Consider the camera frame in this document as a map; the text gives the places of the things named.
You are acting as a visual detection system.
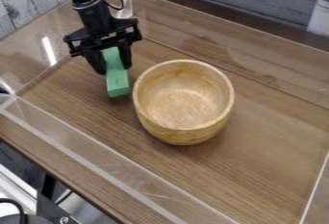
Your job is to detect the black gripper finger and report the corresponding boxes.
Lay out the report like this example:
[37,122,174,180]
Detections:
[81,48,105,75]
[116,39,132,69]

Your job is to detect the clear acrylic corner bracket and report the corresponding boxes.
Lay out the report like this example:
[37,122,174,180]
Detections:
[115,0,134,19]

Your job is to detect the clear acrylic front wall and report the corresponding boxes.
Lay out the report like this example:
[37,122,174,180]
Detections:
[0,78,242,224]

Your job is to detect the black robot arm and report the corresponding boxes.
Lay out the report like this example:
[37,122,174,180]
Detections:
[63,0,143,75]

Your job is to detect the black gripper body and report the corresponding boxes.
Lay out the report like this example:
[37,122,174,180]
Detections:
[63,5,144,58]

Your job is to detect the black cable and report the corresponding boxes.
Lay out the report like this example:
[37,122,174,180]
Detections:
[0,197,28,224]

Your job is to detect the black metal bracket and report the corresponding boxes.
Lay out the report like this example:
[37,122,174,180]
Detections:
[36,193,81,224]

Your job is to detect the green rectangular block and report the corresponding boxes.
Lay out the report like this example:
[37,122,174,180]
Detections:
[103,47,130,98]

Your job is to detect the brown wooden bowl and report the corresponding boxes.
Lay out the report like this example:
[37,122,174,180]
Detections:
[132,60,235,145]

